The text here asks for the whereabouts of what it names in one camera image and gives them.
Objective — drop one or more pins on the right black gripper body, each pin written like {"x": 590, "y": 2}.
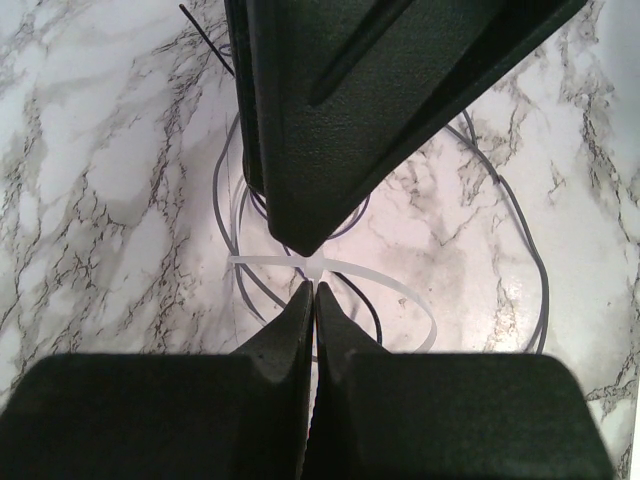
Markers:
{"x": 334, "y": 95}

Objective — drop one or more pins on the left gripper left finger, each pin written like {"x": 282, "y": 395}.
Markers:
{"x": 241, "y": 415}

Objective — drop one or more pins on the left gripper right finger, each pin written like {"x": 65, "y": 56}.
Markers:
{"x": 384, "y": 415}

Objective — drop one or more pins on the translucent white zip tie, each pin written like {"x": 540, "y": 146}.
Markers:
{"x": 316, "y": 265}

